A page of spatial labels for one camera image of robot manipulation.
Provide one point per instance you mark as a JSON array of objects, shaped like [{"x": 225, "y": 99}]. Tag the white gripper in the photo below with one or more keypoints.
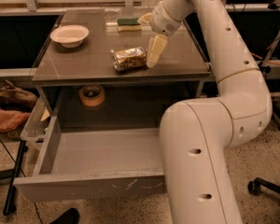
[{"x": 160, "y": 20}]

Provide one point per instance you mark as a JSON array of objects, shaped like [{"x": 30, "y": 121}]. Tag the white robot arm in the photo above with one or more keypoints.
[{"x": 194, "y": 133}]

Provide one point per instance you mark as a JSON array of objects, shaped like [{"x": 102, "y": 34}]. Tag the grey drawer cabinet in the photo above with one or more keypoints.
[{"x": 91, "y": 63}]

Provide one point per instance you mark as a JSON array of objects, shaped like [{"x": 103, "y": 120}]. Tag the open grey top drawer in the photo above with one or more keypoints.
[{"x": 109, "y": 150}]

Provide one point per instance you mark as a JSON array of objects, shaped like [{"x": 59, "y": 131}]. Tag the green yellow sponge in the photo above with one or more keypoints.
[{"x": 131, "y": 24}]

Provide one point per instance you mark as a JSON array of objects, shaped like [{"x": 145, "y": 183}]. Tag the white bowl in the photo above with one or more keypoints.
[{"x": 70, "y": 36}]

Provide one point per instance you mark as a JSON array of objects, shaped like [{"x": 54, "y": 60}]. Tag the roll of masking tape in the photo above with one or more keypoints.
[{"x": 92, "y": 95}]

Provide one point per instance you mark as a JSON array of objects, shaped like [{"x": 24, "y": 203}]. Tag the brown bag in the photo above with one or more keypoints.
[{"x": 14, "y": 98}]

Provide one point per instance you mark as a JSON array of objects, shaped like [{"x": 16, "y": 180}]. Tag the clear plastic bin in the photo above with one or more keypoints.
[{"x": 36, "y": 126}]

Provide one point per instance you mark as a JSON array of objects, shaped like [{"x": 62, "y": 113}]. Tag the orange cloth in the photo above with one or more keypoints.
[{"x": 12, "y": 119}]

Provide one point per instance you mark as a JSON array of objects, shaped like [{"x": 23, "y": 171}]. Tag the black stand leg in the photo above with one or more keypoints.
[{"x": 10, "y": 207}]

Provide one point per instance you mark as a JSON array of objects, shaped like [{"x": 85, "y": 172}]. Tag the black office chair base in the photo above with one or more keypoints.
[{"x": 254, "y": 187}]

